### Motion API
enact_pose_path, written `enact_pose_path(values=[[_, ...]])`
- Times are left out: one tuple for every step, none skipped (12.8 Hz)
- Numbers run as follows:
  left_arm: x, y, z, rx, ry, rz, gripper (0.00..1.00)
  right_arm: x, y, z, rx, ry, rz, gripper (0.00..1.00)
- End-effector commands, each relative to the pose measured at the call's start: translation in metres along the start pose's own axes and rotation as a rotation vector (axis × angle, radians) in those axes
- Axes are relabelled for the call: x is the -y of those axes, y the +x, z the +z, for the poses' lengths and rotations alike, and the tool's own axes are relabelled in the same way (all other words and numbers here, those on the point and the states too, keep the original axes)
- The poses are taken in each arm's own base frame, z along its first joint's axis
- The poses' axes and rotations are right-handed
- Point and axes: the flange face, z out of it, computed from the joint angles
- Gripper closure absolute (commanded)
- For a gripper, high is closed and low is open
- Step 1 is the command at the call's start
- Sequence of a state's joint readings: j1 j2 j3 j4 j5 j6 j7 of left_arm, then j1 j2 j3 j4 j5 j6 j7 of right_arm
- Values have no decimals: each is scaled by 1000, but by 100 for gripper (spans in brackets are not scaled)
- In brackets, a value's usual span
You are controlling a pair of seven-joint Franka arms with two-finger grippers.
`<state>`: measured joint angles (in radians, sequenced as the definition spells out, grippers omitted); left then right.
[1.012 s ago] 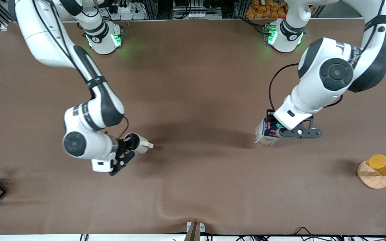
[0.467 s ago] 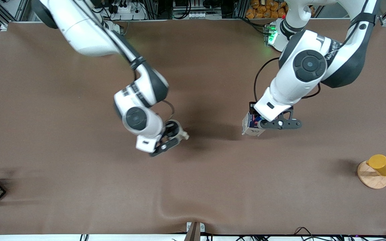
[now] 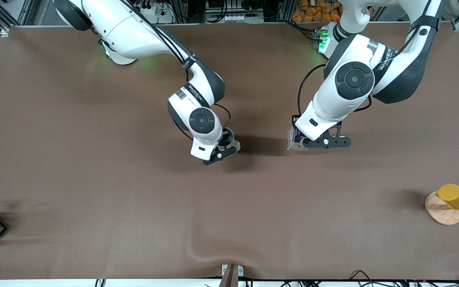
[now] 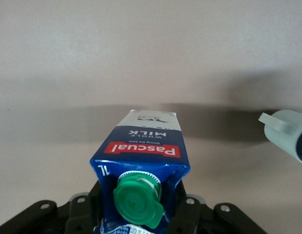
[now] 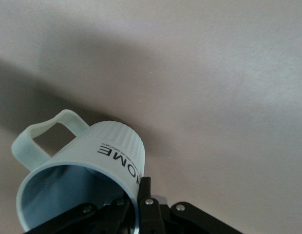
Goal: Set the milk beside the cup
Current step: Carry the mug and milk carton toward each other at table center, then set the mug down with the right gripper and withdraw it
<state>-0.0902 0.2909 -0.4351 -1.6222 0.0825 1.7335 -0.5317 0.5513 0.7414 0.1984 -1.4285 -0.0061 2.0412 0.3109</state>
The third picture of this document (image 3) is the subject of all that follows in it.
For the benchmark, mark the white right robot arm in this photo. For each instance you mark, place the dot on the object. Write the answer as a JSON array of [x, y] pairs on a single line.
[[134, 36]]

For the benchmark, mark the yellow cup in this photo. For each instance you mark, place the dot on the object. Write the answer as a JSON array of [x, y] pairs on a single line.
[[454, 196]]

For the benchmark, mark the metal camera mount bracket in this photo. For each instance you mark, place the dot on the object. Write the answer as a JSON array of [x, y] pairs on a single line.
[[231, 275]]

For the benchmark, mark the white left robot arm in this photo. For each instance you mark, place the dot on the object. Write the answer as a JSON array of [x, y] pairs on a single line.
[[353, 79]]

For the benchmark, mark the blue milk carton green cap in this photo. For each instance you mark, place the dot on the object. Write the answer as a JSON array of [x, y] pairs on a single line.
[[293, 141]]

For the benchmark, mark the wooden mug stand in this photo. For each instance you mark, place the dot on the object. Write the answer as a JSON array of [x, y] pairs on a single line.
[[442, 213]]

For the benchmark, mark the grey mug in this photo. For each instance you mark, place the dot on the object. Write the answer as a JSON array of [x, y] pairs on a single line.
[[236, 145]]

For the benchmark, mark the white power strip black plugs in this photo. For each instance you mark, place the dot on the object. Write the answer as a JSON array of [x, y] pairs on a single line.
[[157, 16]]

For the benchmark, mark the brown tablecloth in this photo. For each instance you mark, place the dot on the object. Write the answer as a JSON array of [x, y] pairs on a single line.
[[229, 199]]

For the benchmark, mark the long white power strip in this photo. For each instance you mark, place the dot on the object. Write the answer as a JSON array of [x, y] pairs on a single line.
[[233, 18]]

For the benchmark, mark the bag of orange items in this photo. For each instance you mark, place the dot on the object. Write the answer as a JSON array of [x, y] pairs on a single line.
[[313, 12]]

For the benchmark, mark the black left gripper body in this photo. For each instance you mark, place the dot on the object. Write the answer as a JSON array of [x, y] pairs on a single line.
[[294, 119]]

